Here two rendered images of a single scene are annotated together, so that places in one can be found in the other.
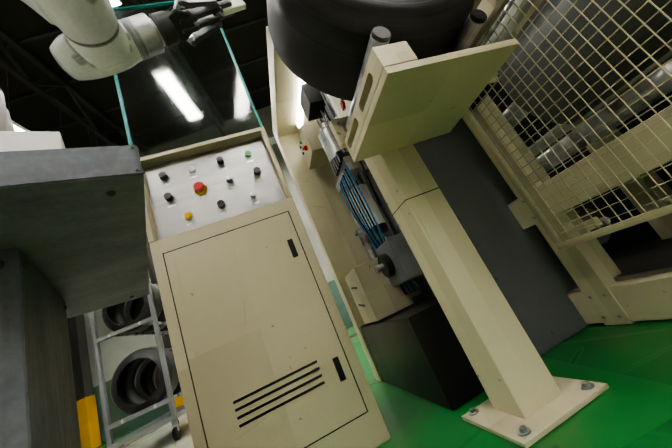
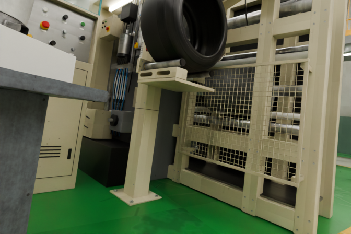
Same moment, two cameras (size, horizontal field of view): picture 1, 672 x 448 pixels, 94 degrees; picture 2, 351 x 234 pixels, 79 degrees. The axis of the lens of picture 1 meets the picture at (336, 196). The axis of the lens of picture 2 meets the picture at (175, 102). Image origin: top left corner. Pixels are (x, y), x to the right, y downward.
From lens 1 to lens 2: 0.60 m
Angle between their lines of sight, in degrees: 30
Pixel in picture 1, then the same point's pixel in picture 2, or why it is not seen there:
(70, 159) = (95, 93)
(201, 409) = not seen: outside the picture
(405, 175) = (151, 98)
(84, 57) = not seen: outside the picture
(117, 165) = (103, 98)
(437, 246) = (144, 132)
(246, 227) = not seen: hidden behind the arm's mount
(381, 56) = (177, 72)
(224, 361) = not seen: hidden behind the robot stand
